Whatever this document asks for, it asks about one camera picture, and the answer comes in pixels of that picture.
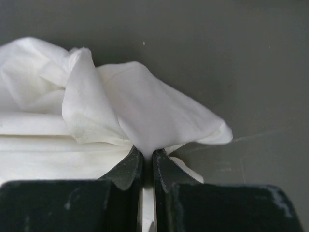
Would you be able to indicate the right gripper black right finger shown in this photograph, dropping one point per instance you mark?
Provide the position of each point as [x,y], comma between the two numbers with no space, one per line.
[182,204]

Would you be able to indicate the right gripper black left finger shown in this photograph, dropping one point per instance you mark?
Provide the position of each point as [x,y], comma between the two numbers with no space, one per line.
[112,203]

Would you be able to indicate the white t shirt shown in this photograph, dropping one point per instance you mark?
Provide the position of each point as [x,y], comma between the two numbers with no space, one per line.
[61,117]

